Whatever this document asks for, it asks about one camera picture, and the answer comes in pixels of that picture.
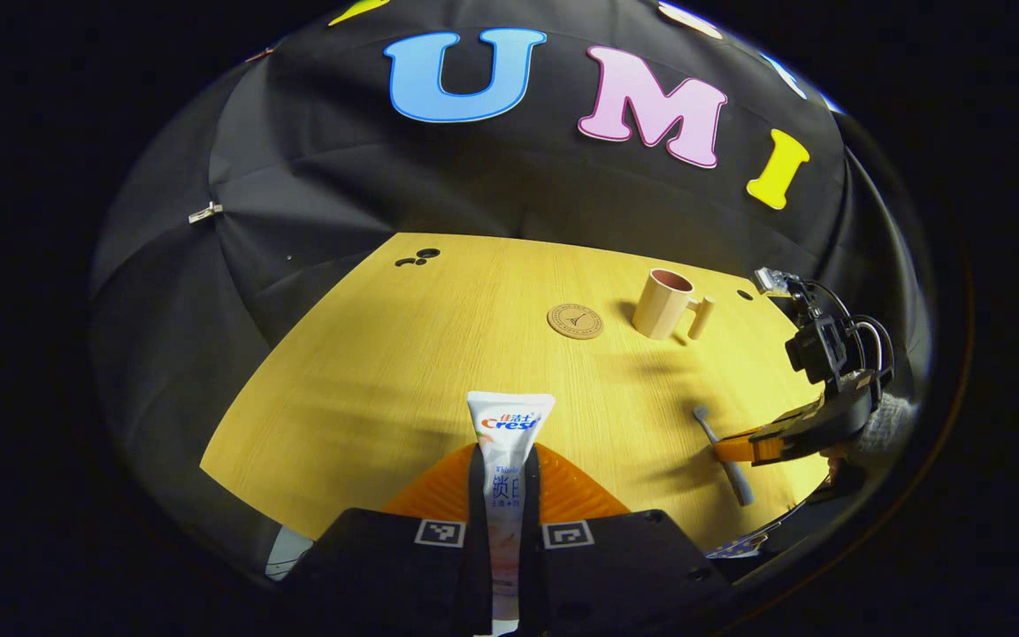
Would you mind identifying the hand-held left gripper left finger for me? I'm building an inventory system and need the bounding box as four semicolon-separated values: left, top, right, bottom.
284;442;486;637

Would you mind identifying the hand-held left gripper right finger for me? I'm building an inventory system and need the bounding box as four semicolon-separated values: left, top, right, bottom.
523;442;736;637

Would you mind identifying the light blue toothbrush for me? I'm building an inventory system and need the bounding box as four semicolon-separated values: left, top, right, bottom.
693;405;755;508

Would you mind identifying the white toothpaste tube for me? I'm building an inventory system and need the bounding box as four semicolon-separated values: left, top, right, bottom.
466;391;556;633

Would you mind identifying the beige cup with handle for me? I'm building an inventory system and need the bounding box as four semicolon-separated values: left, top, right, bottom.
632;268;716;342

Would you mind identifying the round brown coaster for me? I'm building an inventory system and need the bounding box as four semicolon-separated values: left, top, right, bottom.
548;303;604;341

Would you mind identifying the black backdrop cloth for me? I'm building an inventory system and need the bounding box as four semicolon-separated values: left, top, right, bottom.
89;0;931;567

